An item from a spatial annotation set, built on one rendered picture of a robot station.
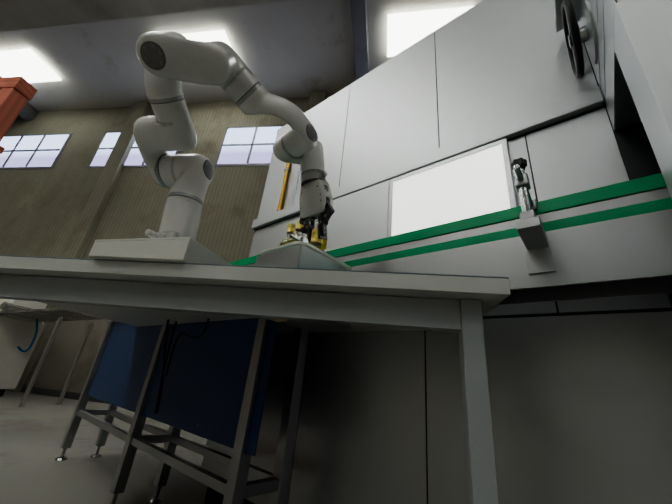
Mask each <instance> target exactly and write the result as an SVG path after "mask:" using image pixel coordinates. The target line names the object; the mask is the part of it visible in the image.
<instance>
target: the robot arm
mask: <svg viewBox="0 0 672 504"><path fill-rule="evenodd" d="M136 53H137V56H138V59H139V61H140V63H141V64H142V66H143V67H144V68H145V70H144V85H145V90H146V94H147V97H148V100H149V102H150V104H151V107H152V109H153V112H154V114H155V115H152V116H143V117H140V118H138V119H137V120H136V121H135V123H134V128H133V134H134V139H135V142H136V144H137V147H138V149H139V151H140V153H141V156H142V158H143V160H144V162H145V164H146V167H147V169H148V171H149V173H150V175H151V177H152V179H153V180H154V182H155V183H156V184H158V185H159V186H161V187H167V188H170V190H169V192H168V195H167V199H166V203H165V207H164V211H163V215H162V219H161V223H160V227H159V231H158V232H157V233H156V232H155V231H153V230H150V229H147V230H146V231H145V235H146V236H148V237H149V238H169V237H191V238H193V239H194V240H196V239H197V234H198V229H199V225H200V220H201V215H202V210H203V205H204V200H205V196H206V193H207V190H208V187H209V185H210V183H211V181H212V178H213V174H214V168H213V165H212V163H211V161H210V160H209V159H208V158H207V157H205V156H203V155H200V154H175V155H169V154H168V153H167V151H185V150H190V149H193V148H194V147H195V146H196V144H197V136H196V132H195V129H194V126H193V123H192V119H191V117H190V113H189V110H188V107H187V104H186V101H185V98H184V95H183V91H182V81H183V82H188V83H193V84H200V85H207V86H220V87H221V88H222V89H223V90H224V91H225V92H226V94H227V95H228V96H229V97H230V98H231V99H232V100H233V101H234V103H235V104H236V105H237V106H238V107H239V108H240V110H241V111H242V112H243V113H244V114H246V115H257V114H269V115H274V116H277V117H279V118H281V119H282V120H284V121H285V122H286V123H287V124H288V125H289V126H290V127H291V128H292V129H291V130H289V131H288V132H287V133H285V134H284V135H282V136H281V137H279V138H278V139H277V140H276V141H275V142H274V144H273V153H274V155H275V156H276V158H277V159H279V160H280V161H282V162H286V163H291V164H298V165H300V174H301V189H300V201H299V207H300V220H299V223H300V224H302V225H304V226H305V228H306V229H307V234H308V241H309V242H310V241H311V234H312V230H313V229H315V221H316V220H318V221H319V224H318V238H320V239H325V240H326V239H328V238H327V225H328V221H329V219H330V217H331V216H332V214H333V213H334V212H335V210H334V208H333V199H332V194H331V190H330V186H329V183H328V182H327V181H326V176H327V175H328V174H327V172H326V171H325V161H324V149H323V145H322V143H321V142H320V141H318V134H317V132H316V129H315V128H314V126H313V125H312V123H311V122H310V120H309V119H308V118H307V116H306V115H305V114H304V113H303V111H302V110H301V109H300V108H299V107H298V106H296V105H295V104H294V103H292V102H290V101H288V100H286V99H285V98H282V97H280V96H277V95H274V94H271V93H269V92H268V91H267V90H266V89H265V88H264V87H263V85H262V84H261V83H260V82H259V80H258V79H257V78H256V77H255V75H254V74H253V73H252V72H251V70H250V69H249V68H248V67H247V65H246V64H245V63H244V61H243V60H242V59H241V58H240V57H239V55H238V54H237V53H236V52H235V51H234V49H233V48H232V47H231V46H229V45H228V44H227V43H225V42H222V41H211V42H202V41H195V40H189V39H187V38H186V37H185V36H183V35H182V34H180V33H178V32H175V31H149V32H145V33H143V34H142V35H140V37H139V38H138V40H137V43H136ZM310 221H311V224H310V223H309V222H310Z"/></svg>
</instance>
